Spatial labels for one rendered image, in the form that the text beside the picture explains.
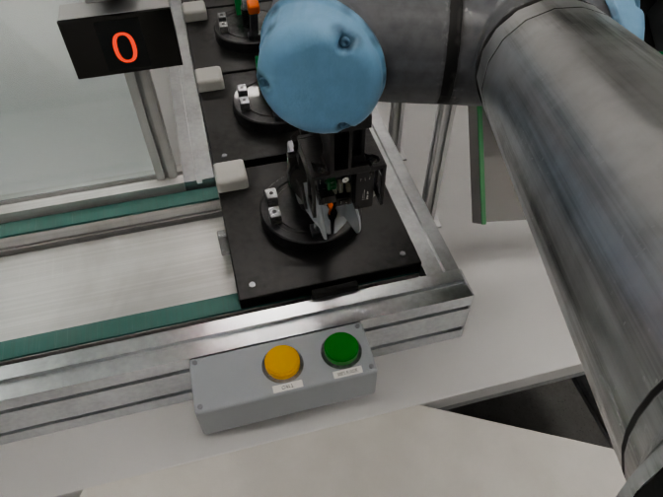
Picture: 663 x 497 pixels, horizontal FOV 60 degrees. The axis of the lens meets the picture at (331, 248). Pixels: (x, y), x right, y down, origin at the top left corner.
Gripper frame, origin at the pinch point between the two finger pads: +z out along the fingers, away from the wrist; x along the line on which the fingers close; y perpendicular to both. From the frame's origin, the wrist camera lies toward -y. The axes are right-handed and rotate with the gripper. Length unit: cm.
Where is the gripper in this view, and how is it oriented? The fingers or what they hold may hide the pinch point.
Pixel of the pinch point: (330, 220)
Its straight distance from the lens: 67.0
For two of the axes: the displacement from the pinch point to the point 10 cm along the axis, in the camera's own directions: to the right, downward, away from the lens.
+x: 9.7, -1.9, 1.6
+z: 0.0, 6.5, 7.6
